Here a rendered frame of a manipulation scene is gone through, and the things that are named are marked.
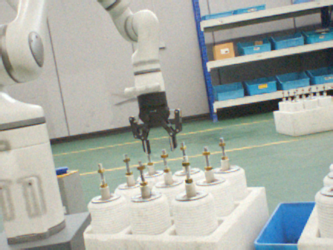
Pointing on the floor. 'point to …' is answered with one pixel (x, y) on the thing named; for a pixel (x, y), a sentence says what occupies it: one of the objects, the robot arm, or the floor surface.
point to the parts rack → (261, 53)
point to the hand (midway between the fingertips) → (160, 147)
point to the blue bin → (285, 226)
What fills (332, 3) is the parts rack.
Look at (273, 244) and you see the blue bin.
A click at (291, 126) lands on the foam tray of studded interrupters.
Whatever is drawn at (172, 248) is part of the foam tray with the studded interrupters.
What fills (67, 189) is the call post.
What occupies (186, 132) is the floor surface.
